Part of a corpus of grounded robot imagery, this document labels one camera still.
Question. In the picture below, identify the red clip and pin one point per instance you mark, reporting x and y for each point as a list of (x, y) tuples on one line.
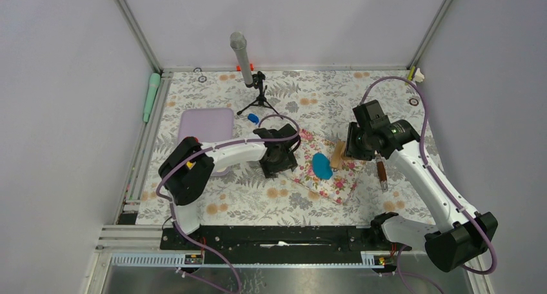
[(238, 68)]

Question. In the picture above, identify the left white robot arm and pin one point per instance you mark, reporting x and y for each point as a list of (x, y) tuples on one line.
[(187, 170)]

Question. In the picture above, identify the metal scraper wooden handle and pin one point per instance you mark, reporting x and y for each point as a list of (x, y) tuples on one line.
[(381, 171)]

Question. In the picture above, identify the blue dough piece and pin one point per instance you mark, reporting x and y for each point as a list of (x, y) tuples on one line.
[(253, 118)]

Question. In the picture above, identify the black microphone tripod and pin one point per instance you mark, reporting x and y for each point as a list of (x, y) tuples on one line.
[(260, 100)]

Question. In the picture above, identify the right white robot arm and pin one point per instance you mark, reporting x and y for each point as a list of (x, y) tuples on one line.
[(460, 233)]

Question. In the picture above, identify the white clip in corner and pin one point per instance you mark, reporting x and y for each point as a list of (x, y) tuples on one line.
[(418, 76)]

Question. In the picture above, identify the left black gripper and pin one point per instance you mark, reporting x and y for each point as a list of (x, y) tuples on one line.
[(288, 163)]

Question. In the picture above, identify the floral tablecloth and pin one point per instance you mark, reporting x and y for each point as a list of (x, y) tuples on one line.
[(320, 102)]

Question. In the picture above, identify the grey microphone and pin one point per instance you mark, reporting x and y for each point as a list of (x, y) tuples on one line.
[(238, 43)]

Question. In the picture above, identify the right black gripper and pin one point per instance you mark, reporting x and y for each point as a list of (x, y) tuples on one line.
[(351, 149)]

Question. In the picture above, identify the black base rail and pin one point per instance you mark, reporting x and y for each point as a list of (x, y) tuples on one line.
[(315, 245)]

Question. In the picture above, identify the purple tray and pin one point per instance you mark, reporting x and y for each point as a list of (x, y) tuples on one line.
[(207, 124)]

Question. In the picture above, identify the green marker pen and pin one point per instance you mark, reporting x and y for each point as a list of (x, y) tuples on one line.
[(153, 85)]

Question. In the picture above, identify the wooden rolling pin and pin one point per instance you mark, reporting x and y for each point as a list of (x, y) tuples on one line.
[(337, 156)]

